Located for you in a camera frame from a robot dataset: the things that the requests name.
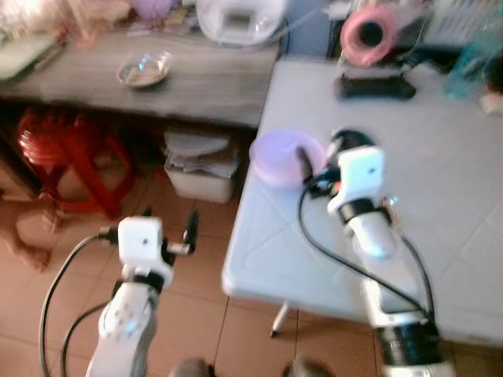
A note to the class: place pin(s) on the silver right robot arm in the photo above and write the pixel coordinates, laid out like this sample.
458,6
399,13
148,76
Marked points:
385,267

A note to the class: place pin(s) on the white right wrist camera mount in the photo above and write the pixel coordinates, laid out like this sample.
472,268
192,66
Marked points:
357,177

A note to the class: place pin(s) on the purple plastic plate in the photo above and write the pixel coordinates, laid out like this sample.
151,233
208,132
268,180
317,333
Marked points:
279,157

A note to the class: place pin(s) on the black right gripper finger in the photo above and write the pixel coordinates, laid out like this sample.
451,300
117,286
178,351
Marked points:
305,165

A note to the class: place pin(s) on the red plastic stool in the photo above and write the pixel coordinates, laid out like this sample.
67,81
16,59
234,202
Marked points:
67,153

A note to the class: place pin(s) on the metal table leg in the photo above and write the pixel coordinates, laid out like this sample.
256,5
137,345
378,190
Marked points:
280,320

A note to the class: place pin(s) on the person bare foot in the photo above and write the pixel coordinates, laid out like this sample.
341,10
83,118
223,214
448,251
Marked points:
27,232

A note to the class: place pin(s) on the white storage box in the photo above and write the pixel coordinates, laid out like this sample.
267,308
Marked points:
200,169

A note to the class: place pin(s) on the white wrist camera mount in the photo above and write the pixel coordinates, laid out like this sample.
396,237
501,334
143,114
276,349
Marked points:
357,177
141,242

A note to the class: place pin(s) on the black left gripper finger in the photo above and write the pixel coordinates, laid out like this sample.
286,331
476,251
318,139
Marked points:
146,214
191,228

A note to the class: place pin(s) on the grey wooden side table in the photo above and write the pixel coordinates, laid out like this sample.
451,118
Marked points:
212,82

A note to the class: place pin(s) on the teal clear plastic bottle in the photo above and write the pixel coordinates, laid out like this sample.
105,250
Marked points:
470,69

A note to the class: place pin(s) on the black flat base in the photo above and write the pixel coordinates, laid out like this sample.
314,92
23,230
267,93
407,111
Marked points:
376,86

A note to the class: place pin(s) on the white rice cooker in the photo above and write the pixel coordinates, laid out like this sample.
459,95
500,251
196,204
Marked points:
240,22

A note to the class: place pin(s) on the metal bowl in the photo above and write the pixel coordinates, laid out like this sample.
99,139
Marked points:
144,71

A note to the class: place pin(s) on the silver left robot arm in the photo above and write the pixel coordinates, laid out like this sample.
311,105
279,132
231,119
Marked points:
126,322

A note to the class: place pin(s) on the green cutting board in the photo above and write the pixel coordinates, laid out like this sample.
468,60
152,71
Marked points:
23,56

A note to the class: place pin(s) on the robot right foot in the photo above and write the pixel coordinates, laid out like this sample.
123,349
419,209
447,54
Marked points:
308,367

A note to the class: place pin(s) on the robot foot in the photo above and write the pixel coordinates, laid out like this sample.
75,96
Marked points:
191,367
308,367

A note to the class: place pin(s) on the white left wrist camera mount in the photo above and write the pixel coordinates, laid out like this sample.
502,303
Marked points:
141,242

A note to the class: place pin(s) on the purple plastic container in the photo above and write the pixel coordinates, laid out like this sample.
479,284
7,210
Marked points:
151,8

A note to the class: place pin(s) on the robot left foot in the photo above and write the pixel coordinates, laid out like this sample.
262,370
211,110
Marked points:
191,367

